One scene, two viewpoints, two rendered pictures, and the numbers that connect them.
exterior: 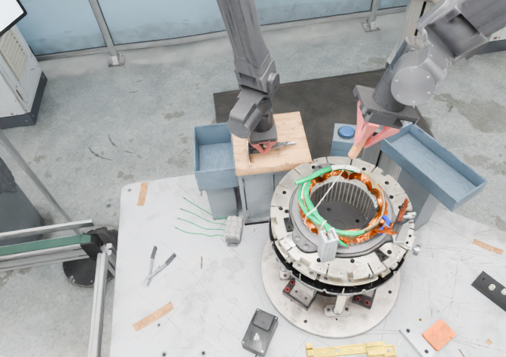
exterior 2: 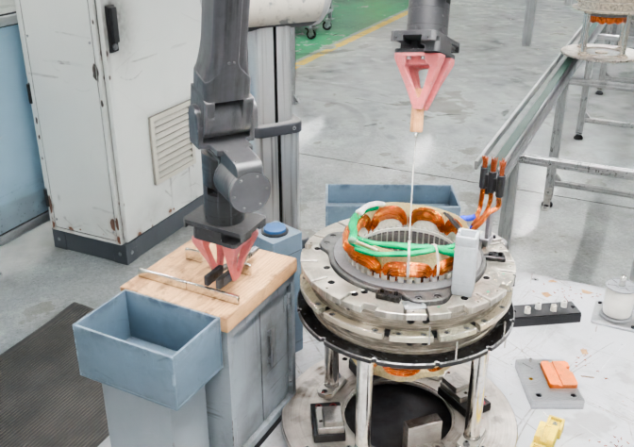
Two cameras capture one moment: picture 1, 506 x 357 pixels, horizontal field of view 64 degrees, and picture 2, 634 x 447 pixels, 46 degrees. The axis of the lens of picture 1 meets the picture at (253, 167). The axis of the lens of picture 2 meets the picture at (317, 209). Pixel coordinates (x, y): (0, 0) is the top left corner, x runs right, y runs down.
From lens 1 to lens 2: 0.80 m
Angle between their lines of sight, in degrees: 53
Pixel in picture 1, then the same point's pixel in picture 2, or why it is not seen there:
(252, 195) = (239, 382)
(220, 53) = not seen: outside the picture
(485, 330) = (569, 347)
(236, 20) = not seen: outside the picture
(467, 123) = not seen: hidden behind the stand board
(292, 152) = (260, 264)
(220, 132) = (113, 321)
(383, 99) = (434, 24)
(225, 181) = (208, 360)
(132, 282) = not seen: outside the picture
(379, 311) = (498, 404)
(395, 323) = (520, 405)
